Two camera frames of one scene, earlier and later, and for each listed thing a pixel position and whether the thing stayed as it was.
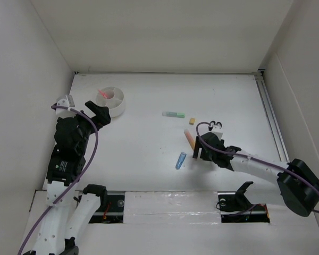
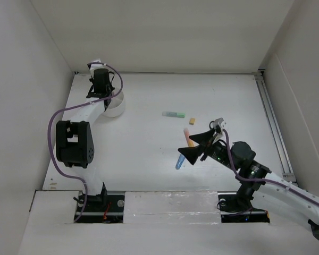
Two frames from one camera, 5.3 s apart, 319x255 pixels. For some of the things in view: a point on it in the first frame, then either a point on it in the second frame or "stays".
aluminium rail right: (277, 132) stays
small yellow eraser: (192, 121) stays
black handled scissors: (210, 127) stays
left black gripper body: (86, 128) → (110, 88)
